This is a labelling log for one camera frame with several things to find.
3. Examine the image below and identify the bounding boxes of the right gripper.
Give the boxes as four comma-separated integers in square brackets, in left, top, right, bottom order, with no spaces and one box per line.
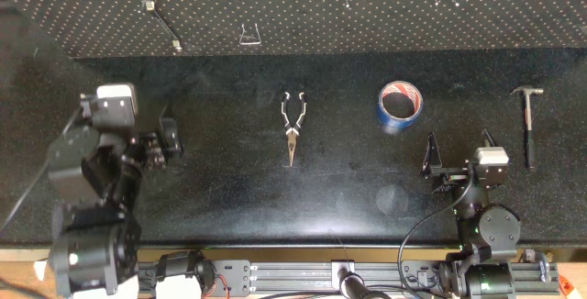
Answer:
[420,128,498,194]

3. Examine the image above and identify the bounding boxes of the black and white pliers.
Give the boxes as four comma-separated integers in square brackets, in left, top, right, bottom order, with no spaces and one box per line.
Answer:
[280,91,308,169]

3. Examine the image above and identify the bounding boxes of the black pegboard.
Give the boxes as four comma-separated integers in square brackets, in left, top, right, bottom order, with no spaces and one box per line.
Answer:
[0,0,587,60]

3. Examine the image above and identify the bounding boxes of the hammer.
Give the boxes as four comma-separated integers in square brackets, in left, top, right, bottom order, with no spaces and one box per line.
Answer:
[509,84,546,172]

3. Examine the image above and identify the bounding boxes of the roll of blue tape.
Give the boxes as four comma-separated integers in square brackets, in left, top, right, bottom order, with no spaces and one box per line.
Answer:
[376,80,425,131]

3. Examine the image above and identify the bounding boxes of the wrench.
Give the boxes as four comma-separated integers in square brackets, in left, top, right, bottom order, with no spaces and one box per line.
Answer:
[140,0,184,54]

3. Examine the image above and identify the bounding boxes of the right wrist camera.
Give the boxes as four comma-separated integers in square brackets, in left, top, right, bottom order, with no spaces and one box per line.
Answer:
[471,146,511,188]

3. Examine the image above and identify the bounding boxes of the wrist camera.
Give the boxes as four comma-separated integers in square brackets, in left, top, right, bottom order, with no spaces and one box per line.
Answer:
[94,83,138,116]
[471,146,511,188]

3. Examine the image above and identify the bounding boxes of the black cable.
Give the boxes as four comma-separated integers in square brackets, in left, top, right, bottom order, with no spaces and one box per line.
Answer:
[396,170,476,298]
[0,105,84,235]

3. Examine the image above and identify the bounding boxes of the mounting rail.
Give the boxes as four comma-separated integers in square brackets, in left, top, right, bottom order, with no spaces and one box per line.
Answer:
[137,247,561,299]

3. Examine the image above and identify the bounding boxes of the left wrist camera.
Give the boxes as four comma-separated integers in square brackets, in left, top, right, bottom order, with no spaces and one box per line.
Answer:
[94,83,138,116]

